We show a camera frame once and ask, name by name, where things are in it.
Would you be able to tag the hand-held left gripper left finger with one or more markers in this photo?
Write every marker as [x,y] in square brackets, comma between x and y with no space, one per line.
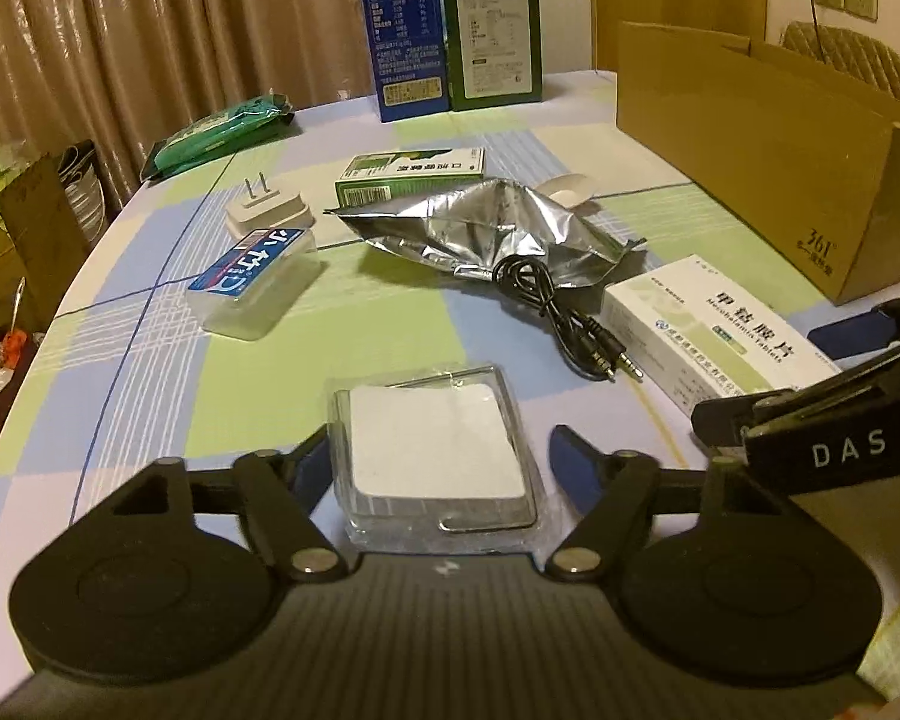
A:
[311,469]

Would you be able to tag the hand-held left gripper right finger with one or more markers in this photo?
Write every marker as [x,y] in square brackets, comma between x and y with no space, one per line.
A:
[570,459]

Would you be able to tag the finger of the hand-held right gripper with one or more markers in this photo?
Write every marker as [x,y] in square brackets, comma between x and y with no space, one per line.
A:
[720,421]
[840,337]

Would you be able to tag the white medicine box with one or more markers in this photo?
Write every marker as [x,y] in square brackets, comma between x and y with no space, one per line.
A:
[690,330]

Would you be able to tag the clear case with white pad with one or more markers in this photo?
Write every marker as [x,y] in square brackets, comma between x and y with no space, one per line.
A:
[427,442]

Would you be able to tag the brown cardboard box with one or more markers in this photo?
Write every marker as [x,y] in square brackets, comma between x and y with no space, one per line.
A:
[757,165]

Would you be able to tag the silver foil bag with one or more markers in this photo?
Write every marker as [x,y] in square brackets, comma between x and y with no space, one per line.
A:
[487,232]

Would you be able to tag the small white round object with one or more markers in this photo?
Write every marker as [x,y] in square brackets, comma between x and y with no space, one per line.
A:
[566,187]

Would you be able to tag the green and white spray box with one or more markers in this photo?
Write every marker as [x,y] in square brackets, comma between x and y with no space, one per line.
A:
[405,172]

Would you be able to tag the checked cloth desktop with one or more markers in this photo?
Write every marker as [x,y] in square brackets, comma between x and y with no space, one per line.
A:
[157,405]

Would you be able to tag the clear box with blue label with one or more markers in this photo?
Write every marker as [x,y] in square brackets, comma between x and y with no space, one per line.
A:
[247,277]

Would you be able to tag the white power adapter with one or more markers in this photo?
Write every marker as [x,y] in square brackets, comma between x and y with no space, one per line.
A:
[266,214]

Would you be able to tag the chair with quilted cover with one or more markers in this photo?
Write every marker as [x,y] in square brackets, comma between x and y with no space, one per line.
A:
[870,60]

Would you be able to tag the green wet wipes packet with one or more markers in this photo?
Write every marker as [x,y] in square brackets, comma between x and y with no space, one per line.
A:
[210,131]

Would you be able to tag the brown storage carton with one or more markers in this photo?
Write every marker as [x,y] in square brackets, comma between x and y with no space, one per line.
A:
[37,240]

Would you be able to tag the dark bag with white contents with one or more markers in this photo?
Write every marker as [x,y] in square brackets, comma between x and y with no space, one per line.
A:
[82,187]

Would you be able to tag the green carton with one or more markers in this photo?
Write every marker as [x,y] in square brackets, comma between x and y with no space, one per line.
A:
[495,37]

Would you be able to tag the blue milk carton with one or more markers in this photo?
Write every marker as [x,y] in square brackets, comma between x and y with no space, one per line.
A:
[401,30]

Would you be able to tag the shiny beige curtain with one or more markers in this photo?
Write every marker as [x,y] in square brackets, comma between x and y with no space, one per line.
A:
[157,30]

